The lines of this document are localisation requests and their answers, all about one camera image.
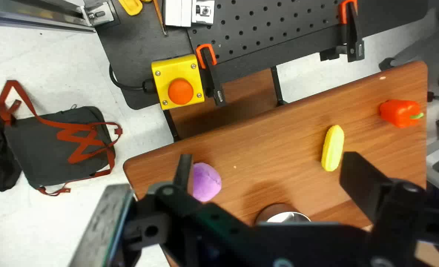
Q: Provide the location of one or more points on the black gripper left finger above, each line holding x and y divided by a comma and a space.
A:
182, 171

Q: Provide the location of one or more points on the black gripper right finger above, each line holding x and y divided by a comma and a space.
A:
362, 179

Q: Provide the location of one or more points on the silver metal bowl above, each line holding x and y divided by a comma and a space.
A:
282, 217

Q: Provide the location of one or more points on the purple plush ball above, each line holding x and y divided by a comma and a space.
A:
204, 181

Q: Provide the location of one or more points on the yellow toy corn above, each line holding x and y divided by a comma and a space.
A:
332, 148

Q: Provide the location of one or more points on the orange toy bell pepper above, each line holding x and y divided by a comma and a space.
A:
399, 113

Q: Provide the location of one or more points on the yellow emergency stop button box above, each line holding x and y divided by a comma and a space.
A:
178, 83

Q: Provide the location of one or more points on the orange black bar clamp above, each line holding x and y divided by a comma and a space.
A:
212, 82
353, 34

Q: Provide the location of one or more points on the grey metal platform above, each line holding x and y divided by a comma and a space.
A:
101, 227

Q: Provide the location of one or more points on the grey metal stand leg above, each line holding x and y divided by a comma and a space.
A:
417, 49

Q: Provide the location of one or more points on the white labelled box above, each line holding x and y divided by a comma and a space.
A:
187, 10

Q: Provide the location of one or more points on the black perforated mounting board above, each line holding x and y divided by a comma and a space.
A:
279, 30

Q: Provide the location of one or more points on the black metal base plate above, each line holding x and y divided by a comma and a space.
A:
130, 53

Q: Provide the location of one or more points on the aluminium frame rail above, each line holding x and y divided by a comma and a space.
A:
35, 12

